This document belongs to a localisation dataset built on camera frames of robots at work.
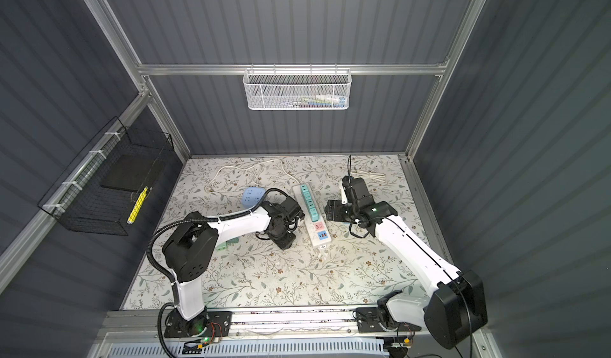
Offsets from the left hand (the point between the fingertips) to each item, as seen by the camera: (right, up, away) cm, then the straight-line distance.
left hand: (286, 242), depth 91 cm
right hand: (+18, +13, -9) cm, 24 cm away
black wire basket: (-55, +21, -19) cm, 61 cm away
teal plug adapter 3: (+10, +13, +2) cm, 16 cm away
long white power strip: (+12, +4, 0) cm, 12 cm away
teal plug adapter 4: (+10, +11, 0) cm, 15 cm away
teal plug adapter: (+7, +21, +8) cm, 23 cm away
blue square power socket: (-16, +17, +11) cm, 26 cm away
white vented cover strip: (+19, -26, -21) cm, 39 cm away
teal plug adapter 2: (+9, +16, +5) cm, 19 cm away
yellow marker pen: (-42, +16, -22) cm, 50 cm away
